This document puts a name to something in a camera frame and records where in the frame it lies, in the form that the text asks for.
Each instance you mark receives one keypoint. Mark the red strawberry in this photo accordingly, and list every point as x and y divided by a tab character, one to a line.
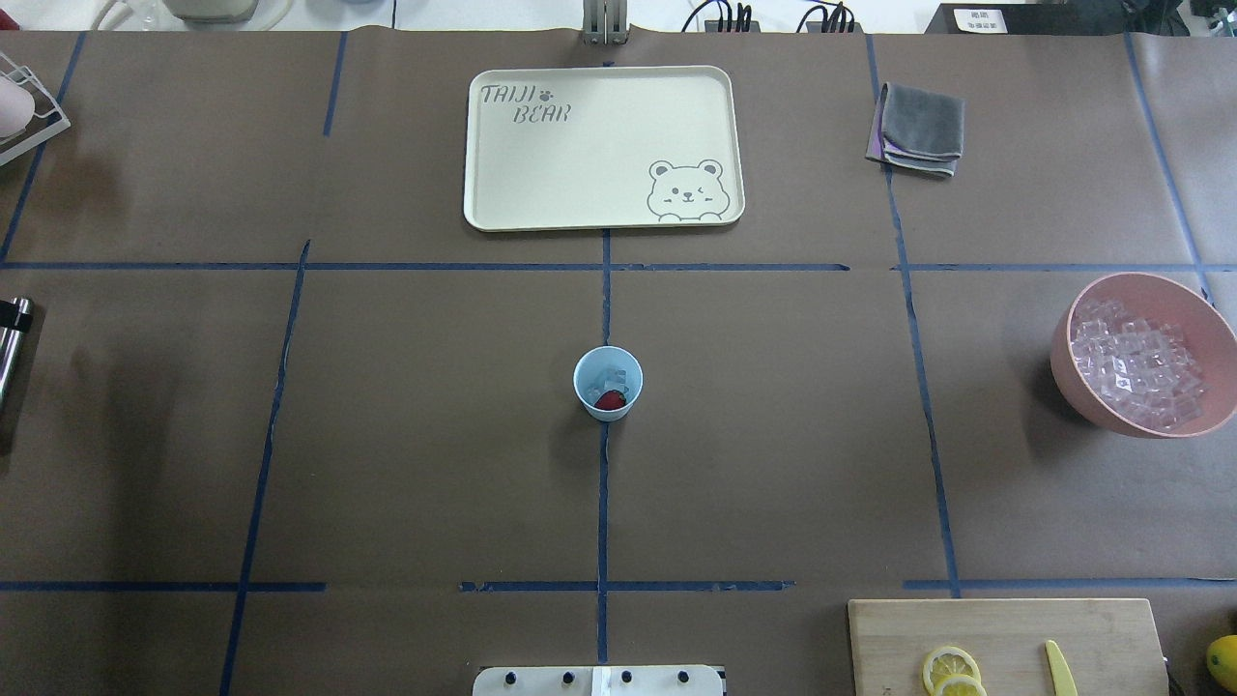
610	401

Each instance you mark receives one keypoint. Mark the clear ice cubes pile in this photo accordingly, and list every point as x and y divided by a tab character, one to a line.
1141	369

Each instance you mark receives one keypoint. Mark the steel black muddler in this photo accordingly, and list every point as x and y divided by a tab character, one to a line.
17	319

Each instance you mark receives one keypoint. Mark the light blue cup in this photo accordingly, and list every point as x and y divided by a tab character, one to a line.
589	365

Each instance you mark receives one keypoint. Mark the ice cube in cup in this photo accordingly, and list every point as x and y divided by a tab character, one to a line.
611	378

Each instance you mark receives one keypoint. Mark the white cup rack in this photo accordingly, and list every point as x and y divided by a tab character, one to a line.
49	117

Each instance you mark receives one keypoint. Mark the pink cup on rack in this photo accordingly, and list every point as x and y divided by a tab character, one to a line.
17	107

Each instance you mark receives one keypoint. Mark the cream bear tray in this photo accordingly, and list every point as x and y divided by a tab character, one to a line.
602	148

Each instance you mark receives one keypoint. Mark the black power strip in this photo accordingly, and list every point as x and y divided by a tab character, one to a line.
779	17

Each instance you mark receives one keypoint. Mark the folded grey cloth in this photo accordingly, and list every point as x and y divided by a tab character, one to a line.
917	130

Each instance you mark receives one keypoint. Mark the lemon slices row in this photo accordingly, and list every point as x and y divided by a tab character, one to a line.
949	670

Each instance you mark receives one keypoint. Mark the pink bowl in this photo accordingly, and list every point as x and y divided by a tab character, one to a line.
1159	299

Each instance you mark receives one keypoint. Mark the yellow plastic knife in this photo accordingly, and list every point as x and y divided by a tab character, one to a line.
1062	679

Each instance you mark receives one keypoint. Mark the wooden cutting board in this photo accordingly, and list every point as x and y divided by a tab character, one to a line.
1111	645

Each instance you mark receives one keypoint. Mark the yellow lemon far left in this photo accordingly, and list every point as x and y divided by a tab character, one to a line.
1221	662

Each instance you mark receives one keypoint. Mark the aluminium frame post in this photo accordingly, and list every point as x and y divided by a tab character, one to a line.
605	22

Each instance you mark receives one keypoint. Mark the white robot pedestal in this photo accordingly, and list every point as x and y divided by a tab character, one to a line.
672	679

